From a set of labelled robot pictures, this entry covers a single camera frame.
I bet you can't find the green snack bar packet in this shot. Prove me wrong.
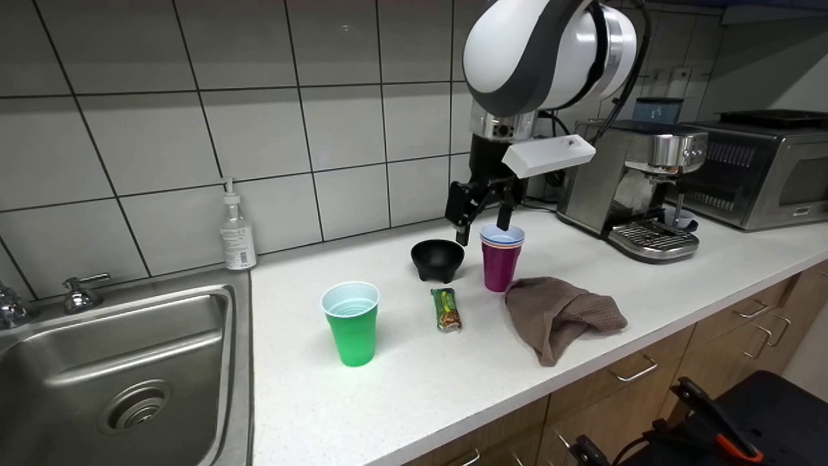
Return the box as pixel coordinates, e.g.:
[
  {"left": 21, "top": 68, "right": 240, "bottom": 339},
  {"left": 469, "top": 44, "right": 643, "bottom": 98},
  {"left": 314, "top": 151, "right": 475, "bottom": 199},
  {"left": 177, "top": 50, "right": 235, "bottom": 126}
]
[{"left": 431, "top": 288, "right": 463, "bottom": 333}]

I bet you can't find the wooden drawer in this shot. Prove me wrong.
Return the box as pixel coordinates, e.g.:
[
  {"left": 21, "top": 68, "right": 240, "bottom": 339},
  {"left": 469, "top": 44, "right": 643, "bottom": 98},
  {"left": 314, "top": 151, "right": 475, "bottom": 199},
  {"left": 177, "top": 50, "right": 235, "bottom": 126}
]
[
  {"left": 693, "top": 274, "right": 801, "bottom": 347},
  {"left": 545, "top": 324, "right": 697, "bottom": 429}
]

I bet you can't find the steel sink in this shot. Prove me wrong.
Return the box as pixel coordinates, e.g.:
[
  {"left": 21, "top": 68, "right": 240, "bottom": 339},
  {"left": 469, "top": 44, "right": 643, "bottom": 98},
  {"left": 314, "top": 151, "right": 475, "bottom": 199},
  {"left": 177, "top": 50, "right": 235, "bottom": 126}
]
[{"left": 0, "top": 269, "right": 254, "bottom": 466}]

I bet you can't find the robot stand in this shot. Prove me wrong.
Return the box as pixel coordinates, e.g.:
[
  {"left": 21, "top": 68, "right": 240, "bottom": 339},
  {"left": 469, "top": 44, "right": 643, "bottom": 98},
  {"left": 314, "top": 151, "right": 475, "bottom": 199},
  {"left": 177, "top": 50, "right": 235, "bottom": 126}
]
[{"left": 568, "top": 370, "right": 828, "bottom": 466}]

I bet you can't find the steel espresso machine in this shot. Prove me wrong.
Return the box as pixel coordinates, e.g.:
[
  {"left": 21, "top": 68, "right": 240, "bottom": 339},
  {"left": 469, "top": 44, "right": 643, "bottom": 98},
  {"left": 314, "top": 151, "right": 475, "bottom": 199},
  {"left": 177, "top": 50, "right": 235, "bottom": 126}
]
[{"left": 557, "top": 97, "right": 710, "bottom": 265}]

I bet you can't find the black and orange clamp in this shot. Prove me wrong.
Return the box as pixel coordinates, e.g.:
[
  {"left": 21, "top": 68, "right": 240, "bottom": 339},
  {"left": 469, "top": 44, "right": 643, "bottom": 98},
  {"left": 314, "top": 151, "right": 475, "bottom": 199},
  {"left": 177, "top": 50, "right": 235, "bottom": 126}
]
[{"left": 669, "top": 377, "right": 765, "bottom": 464}]

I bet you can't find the black bowl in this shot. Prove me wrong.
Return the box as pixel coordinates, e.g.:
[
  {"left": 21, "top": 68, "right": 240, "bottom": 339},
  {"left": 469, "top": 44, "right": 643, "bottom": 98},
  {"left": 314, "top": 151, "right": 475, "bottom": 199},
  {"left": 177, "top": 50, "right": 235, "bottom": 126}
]
[{"left": 411, "top": 239, "right": 465, "bottom": 283}]

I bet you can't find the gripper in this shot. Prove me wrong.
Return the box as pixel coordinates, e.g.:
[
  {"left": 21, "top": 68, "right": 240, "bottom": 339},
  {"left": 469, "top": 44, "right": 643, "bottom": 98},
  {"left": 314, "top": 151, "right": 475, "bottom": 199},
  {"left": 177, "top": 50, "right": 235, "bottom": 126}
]
[{"left": 444, "top": 134, "right": 525, "bottom": 247}]

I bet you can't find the stack of plastic cups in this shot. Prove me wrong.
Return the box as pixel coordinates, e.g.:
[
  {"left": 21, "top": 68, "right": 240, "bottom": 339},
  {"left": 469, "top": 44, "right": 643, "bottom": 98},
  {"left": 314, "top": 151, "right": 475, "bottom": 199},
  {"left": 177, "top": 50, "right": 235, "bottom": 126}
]
[{"left": 479, "top": 224, "right": 526, "bottom": 293}]

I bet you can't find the chrome tap lever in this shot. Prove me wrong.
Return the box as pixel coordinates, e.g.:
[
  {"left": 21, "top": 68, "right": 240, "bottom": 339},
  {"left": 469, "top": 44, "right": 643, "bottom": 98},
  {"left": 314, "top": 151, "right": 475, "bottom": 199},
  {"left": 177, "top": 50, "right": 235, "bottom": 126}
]
[{"left": 63, "top": 272, "right": 111, "bottom": 315}]

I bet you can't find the steel toaster oven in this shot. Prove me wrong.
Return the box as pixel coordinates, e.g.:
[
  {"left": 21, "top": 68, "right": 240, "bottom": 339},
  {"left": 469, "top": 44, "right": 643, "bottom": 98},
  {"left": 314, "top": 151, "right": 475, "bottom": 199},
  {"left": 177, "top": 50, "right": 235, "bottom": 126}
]
[{"left": 671, "top": 110, "right": 828, "bottom": 232}]

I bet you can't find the green plastic cup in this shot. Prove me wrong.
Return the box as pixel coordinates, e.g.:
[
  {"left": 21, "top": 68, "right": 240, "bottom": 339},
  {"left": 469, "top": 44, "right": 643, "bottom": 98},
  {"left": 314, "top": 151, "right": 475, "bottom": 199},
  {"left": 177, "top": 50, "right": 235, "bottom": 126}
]
[{"left": 321, "top": 281, "right": 381, "bottom": 368}]

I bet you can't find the brown cloth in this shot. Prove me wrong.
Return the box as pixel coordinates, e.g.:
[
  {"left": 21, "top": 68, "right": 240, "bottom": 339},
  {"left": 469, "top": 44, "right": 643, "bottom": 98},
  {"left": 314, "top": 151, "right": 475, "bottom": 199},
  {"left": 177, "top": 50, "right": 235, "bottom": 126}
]
[{"left": 505, "top": 277, "right": 628, "bottom": 367}]

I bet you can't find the chrome tap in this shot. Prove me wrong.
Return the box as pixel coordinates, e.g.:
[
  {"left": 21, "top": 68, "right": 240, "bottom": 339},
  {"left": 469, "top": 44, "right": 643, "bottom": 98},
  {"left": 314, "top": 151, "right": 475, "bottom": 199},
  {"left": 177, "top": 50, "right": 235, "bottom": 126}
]
[{"left": 0, "top": 282, "right": 33, "bottom": 331}]

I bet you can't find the black baking tray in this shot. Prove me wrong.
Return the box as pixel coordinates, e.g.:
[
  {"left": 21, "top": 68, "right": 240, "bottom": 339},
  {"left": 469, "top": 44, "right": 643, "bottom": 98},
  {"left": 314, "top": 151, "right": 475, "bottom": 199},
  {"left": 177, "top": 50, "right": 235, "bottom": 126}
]
[{"left": 717, "top": 109, "right": 828, "bottom": 129}]

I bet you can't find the clear pump soap bottle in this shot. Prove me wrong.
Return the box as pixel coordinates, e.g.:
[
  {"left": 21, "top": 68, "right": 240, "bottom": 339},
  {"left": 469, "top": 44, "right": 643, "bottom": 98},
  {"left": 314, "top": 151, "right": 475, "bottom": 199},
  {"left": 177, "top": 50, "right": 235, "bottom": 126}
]
[{"left": 219, "top": 177, "right": 257, "bottom": 271}]

